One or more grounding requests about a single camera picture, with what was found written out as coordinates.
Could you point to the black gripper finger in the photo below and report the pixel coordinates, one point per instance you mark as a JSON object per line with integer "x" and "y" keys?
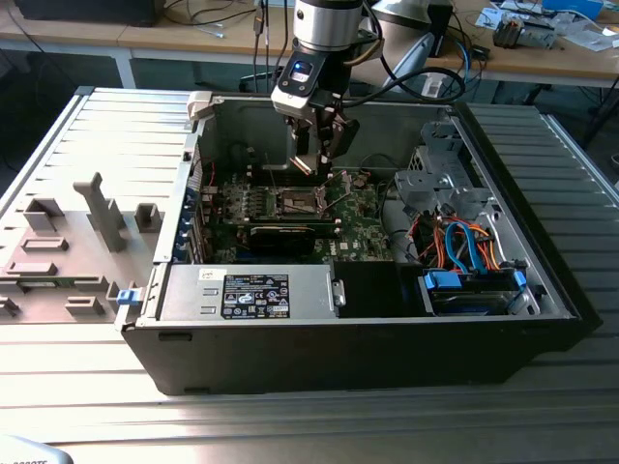
{"x": 299, "y": 133}
{"x": 343, "y": 135}

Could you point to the CPU with silver lid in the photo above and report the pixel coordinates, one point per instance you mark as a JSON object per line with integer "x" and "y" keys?
{"x": 304, "y": 164}

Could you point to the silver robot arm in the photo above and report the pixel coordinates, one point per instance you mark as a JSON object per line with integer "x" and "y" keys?
{"x": 329, "y": 26}

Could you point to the metal locking lever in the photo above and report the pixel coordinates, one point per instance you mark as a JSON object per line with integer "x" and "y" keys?
{"x": 274, "y": 181}

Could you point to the CPU socket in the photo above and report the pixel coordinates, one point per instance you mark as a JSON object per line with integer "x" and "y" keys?
{"x": 295, "y": 203}

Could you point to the CPU cooler heatsink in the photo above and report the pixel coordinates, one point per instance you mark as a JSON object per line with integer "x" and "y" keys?
{"x": 508, "y": 34}

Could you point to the round coin battery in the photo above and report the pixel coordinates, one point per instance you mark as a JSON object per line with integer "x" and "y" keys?
{"x": 361, "y": 181}

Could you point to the green motherboard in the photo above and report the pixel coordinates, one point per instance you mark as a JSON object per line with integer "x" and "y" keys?
{"x": 358, "y": 227}

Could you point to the metal drive cage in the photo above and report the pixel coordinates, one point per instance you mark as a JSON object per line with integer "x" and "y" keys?
{"x": 425, "y": 186}

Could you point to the beige case latch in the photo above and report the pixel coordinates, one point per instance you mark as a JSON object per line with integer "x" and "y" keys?
{"x": 198, "y": 104}

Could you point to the graphics card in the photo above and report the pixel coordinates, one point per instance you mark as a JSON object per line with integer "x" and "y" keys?
{"x": 280, "y": 239}

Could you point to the black upright box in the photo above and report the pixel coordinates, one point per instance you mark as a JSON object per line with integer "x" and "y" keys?
{"x": 440, "y": 19}

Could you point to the wooden desk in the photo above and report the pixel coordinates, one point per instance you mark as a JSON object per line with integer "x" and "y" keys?
{"x": 532, "y": 60}
{"x": 159, "y": 41}

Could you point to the blue disk carrier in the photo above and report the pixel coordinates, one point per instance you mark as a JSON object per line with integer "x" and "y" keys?
{"x": 442, "y": 280}

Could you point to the grey power supply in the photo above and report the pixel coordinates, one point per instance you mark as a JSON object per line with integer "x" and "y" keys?
{"x": 193, "y": 295}

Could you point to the silver drive unit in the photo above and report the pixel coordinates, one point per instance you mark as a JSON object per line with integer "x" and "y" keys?
{"x": 539, "y": 37}

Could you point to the hard disk drive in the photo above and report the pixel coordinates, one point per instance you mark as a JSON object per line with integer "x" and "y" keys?
{"x": 464, "y": 305}

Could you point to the black PC case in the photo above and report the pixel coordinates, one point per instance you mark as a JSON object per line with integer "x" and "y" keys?
{"x": 338, "y": 357}

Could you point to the blue case latch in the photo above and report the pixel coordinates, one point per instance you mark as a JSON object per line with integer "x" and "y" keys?
{"x": 126, "y": 297}

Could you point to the black computer box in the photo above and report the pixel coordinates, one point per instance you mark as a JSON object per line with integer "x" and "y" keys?
{"x": 87, "y": 12}

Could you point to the blue box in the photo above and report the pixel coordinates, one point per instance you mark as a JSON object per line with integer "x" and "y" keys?
{"x": 575, "y": 7}

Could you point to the grey parts rack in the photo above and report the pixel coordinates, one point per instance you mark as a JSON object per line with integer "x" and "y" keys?
{"x": 82, "y": 261}

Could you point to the pale teach pendant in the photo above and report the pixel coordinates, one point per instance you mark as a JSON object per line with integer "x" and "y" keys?
{"x": 29, "y": 452}

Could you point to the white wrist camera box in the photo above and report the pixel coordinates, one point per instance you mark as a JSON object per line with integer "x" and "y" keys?
{"x": 290, "y": 99}

